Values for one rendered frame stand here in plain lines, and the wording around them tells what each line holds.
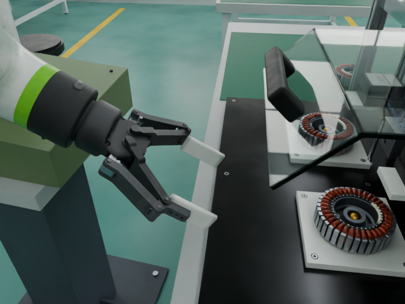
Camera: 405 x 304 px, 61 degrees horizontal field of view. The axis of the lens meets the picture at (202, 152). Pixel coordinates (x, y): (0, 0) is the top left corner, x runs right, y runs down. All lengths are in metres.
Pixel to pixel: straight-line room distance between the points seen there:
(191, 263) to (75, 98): 0.29
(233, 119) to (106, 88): 0.30
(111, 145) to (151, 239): 1.12
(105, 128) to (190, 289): 0.25
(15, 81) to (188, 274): 0.35
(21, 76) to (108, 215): 1.28
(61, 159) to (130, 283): 0.83
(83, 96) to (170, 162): 1.51
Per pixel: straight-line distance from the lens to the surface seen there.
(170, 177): 1.86
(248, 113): 0.86
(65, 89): 0.48
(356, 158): 0.75
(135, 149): 0.48
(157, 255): 1.51
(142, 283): 1.43
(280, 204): 0.62
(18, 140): 0.71
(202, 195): 0.65
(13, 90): 0.48
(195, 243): 0.57
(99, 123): 0.47
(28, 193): 0.73
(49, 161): 0.68
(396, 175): 0.56
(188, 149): 0.57
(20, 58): 0.49
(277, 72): 0.34
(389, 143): 0.79
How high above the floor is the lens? 1.19
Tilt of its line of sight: 36 degrees down
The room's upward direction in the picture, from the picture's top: straight up
